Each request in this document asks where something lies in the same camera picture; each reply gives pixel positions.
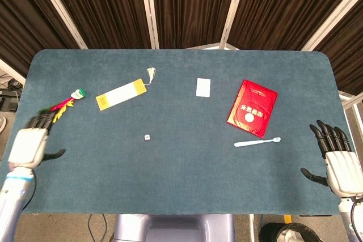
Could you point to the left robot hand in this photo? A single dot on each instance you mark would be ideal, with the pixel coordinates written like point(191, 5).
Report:
point(28, 145)

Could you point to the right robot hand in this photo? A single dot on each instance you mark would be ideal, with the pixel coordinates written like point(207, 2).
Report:
point(340, 165)

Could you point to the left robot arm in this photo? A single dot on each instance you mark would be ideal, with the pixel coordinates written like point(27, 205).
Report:
point(12, 196)

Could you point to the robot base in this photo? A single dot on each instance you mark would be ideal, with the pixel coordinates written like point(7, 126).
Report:
point(173, 228)

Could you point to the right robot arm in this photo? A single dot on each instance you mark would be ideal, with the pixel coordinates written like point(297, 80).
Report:
point(353, 219)

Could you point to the feather shuttlecock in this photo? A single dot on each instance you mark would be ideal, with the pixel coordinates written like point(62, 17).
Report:
point(66, 103)

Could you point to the black trash bin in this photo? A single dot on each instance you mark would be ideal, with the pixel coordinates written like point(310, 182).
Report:
point(289, 232)

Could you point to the light blue toothbrush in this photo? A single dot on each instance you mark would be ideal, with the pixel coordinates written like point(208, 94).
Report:
point(255, 142)

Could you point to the yellow white bookmark with tassel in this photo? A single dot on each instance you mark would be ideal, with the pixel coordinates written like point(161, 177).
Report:
point(120, 94)

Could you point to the red booklet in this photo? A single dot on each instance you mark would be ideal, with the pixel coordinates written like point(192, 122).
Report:
point(252, 107)

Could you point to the small white die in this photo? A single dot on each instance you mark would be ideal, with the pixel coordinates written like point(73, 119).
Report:
point(147, 138)

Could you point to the blue table mat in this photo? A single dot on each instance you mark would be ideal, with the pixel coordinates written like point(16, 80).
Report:
point(181, 168)

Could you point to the white card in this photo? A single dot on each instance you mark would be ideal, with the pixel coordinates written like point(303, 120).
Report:
point(203, 87)

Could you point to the dark pleated curtain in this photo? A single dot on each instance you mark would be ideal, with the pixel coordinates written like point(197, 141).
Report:
point(193, 6)

